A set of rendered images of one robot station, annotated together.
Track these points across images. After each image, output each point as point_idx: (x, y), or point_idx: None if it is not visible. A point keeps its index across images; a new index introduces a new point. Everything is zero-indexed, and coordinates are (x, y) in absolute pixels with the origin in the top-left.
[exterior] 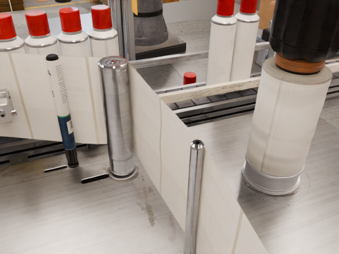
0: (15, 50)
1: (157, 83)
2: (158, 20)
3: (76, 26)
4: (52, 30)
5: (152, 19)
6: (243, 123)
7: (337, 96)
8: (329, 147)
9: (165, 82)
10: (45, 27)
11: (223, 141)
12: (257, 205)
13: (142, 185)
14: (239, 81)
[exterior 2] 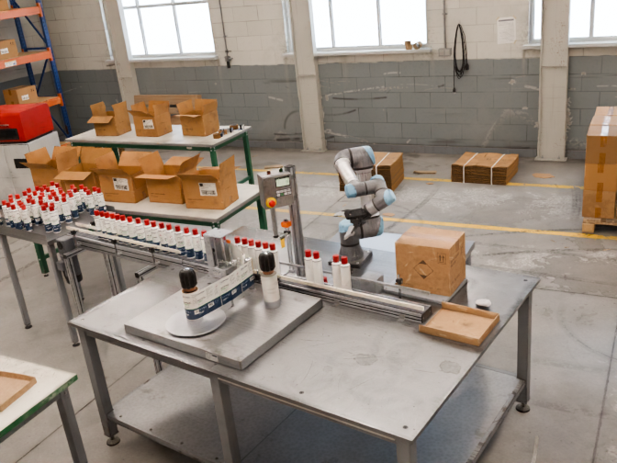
0: (251, 249)
1: None
2: (349, 249)
3: (264, 247)
4: (335, 238)
5: (345, 248)
6: (295, 294)
7: (356, 308)
8: (297, 308)
9: None
10: (258, 245)
11: (280, 295)
12: (259, 306)
13: (250, 293)
14: (311, 282)
